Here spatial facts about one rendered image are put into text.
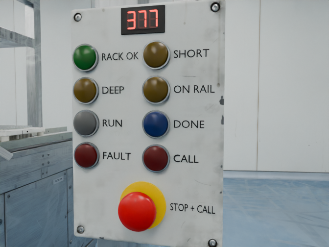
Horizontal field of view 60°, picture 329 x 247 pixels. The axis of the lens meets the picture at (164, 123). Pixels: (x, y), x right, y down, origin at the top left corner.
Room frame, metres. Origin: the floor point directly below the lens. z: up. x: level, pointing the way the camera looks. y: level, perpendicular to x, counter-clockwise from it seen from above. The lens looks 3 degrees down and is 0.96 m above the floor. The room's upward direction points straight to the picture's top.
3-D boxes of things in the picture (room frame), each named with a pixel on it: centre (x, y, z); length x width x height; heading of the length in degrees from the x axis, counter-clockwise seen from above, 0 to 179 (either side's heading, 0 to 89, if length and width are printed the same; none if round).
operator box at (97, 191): (0.33, 0.02, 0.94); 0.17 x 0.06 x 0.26; 78
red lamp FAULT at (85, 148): (0.31, 0.09, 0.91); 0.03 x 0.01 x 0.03; 78
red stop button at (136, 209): (0.30, 0.02, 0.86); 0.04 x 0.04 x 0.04; 78
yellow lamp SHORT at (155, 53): (0.30, 0.01, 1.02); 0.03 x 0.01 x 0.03; 78
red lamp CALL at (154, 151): (0.30, 0.01, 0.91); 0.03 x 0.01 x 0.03; 78
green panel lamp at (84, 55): (0.31, 0.09, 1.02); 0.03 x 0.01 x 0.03; 78
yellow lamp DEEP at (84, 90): (0.31, 0.09, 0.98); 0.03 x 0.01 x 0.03; 78
